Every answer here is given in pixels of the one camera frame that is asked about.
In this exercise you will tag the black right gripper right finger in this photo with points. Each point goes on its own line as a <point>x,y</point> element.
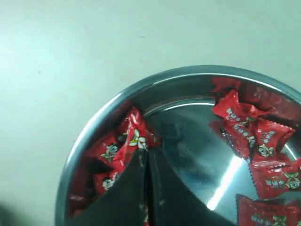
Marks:
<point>171,202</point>

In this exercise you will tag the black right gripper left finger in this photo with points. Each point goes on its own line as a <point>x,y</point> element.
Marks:
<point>124,203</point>

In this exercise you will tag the metal bowl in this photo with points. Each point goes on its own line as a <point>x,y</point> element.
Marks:
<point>192,141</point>

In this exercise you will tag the red wrapped candy pile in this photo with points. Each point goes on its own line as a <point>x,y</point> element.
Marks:
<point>270,146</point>

